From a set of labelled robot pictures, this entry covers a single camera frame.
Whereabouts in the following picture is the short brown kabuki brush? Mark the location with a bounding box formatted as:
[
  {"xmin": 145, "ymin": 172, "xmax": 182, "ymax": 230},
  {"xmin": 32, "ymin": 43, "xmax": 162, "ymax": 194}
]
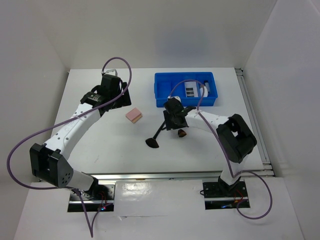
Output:
[{"xmin": 177, "ymin": 129, "xmax": 187, "ymax": 138}]

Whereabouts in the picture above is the black fan makeup brush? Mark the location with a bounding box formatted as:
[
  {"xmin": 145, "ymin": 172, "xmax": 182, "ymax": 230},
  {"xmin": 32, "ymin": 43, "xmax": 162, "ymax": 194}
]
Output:
[{"xmin": 145, "ymin": 120, "xmax": 166, "ymax": 149}]

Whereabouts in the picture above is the small clear bottle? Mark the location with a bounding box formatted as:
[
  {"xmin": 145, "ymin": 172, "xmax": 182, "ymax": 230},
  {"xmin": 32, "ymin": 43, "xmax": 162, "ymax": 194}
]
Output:
[{"xmin": 204, "ymin": 80, "xmax": 211, "ymax": 95}]

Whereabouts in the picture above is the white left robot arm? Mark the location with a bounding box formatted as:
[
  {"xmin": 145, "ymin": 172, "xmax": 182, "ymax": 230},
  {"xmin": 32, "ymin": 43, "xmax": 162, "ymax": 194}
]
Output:
[{"xmin": 29, "ymin": 74, "xmax": 131, "ymax": 200}]

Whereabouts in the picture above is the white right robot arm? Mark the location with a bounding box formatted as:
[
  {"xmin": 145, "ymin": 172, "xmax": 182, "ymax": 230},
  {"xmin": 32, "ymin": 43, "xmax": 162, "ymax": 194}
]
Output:
[{"xmin": 163, "ymin": 97, "xmax": 257, "ymax": 196}]

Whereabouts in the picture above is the blue plastic organizer bin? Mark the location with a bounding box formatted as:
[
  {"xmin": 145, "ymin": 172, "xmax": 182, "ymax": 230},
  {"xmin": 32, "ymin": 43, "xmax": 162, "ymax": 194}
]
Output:
[{"xmin": 154, "ymin": 72, "xmax": 218, "ymax": 108}]

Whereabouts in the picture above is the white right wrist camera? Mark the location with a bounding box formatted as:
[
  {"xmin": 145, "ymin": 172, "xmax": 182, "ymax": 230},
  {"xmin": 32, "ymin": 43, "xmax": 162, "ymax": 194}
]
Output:
[{"xmin": 167, "ymin": 95, "xmax": 181, "ymax": 102}]

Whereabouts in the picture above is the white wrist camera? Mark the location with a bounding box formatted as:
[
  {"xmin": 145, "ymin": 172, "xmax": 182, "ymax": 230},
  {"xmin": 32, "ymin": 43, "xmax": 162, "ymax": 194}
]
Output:
[
  {"xmin": 167, "ymin": 95, "xmax": 181, "ymax": 102},
  {"xmin": 101, "ymin": 68, "xmax": 118, "ymax": 77}
]

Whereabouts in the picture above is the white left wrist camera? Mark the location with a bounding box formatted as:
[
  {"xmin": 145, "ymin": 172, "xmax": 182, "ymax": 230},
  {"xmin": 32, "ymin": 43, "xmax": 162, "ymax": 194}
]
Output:
[{"xmin": 101, "ymin": 68, "xmax": 118, "ymax": 77}]

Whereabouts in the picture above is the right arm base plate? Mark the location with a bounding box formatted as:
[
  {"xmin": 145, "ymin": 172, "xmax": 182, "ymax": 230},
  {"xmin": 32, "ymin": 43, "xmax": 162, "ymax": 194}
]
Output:
[{"xmin": 199, "ymin": 181, "xmax": 251, "ymax": 210}]

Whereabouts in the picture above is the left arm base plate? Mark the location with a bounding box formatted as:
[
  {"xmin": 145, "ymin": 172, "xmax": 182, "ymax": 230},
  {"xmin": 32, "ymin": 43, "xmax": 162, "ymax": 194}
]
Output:
[{"xmin": 67, "ymin": 181, "xmax": 116, "ymax": 213}]

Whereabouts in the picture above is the aluminium front rail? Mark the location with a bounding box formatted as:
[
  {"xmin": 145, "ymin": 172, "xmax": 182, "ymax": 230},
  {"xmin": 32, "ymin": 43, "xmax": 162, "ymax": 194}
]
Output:
[{"xmin": 39, "ymin": 169, "xmax": 276, "ymax": 183}]

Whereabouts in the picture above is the aluminium rail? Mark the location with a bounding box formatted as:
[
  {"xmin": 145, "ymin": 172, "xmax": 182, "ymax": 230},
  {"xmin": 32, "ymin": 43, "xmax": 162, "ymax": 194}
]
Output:
[
  {"xmin": 39, "ymin": 169, "xmax": 276, "ymax": 183},
  {"xmin": 234, "ymin": 68, "xmax": 276, "ymax": 177}
]

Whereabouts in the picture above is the aluminium right side rail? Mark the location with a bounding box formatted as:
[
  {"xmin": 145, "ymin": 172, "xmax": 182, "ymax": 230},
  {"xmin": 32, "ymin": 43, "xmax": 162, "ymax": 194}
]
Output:
[{"xmin": 234, "ymin": 68, "xmax": 276, "ymax": 177}]

